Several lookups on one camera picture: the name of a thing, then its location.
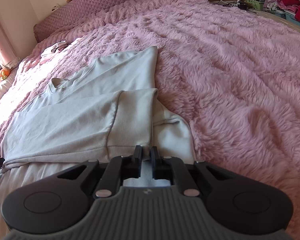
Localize white t-shirt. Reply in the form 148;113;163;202
0;47;194;169

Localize small pink folded clothes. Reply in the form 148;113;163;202
41;39;68;57

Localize orange plush toy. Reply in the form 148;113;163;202
0;68;11;83

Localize pink fluffy blanket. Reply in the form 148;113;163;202
0;0;300;239

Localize pink curtain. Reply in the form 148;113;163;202
0;17;20;69

